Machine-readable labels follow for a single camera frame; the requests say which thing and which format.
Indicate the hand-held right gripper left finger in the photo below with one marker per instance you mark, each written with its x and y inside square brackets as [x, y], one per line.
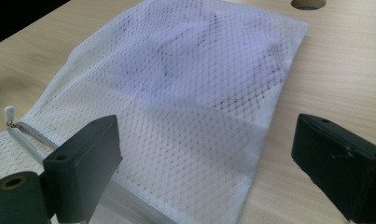
[83, 168]

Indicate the white mesh laundry bag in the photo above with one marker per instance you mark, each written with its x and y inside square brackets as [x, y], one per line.
[182, 93]

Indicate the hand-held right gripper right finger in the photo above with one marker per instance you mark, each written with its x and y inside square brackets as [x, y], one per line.
[338, 161]

